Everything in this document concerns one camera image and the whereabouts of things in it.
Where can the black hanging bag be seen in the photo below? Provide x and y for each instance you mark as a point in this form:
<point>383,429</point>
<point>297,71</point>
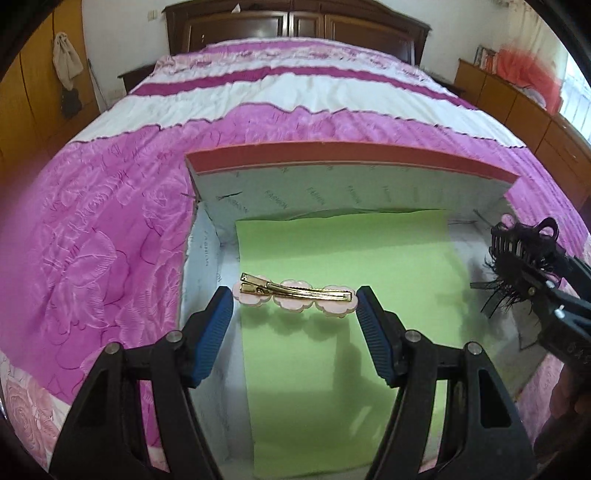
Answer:
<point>71,104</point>

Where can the dark wooden nightstand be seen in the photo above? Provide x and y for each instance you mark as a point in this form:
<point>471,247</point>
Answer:
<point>133,77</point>

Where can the green felt sheet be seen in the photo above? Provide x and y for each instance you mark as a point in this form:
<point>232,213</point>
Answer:
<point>316,403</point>

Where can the orange wooden wardrobe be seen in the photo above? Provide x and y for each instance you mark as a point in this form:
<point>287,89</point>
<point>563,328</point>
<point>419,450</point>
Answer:
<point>33,126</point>

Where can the beige hanging cloth bag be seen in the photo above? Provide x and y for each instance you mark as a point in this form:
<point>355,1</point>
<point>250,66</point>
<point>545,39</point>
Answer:
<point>66,61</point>

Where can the black feather hair claw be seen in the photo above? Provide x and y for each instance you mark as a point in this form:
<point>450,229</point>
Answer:
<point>524,259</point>

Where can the right hand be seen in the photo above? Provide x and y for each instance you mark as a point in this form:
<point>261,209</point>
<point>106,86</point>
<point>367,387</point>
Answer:
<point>569,414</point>

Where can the barred window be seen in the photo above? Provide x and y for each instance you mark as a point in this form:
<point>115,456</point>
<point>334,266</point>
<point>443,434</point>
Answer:
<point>576,96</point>

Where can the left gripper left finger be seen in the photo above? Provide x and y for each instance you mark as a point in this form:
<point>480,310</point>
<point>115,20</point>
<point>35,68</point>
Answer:
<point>103,435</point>

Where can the wooden low cabinet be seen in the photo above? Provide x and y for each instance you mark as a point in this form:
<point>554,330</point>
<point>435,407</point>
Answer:
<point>556,144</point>

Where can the pink cardboard box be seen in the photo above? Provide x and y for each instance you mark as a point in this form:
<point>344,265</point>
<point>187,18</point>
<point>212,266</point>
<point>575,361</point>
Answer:
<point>301,180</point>

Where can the pink gold hair clip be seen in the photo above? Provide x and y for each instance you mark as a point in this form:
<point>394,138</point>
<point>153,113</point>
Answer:
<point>294,296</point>

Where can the dark wooden headboard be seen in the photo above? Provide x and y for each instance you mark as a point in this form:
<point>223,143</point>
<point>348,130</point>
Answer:
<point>193,25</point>

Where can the pink floral bed quilt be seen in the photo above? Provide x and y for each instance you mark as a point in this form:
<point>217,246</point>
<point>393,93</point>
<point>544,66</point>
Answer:
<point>93,249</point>

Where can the books on cabinet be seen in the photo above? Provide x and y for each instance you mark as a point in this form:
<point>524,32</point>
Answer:
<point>486,59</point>

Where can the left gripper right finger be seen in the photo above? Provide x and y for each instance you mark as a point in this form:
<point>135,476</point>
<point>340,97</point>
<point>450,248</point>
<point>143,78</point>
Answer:
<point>483,436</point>

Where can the orange white curtain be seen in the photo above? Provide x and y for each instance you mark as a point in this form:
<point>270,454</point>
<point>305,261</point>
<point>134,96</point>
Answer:
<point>532,56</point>

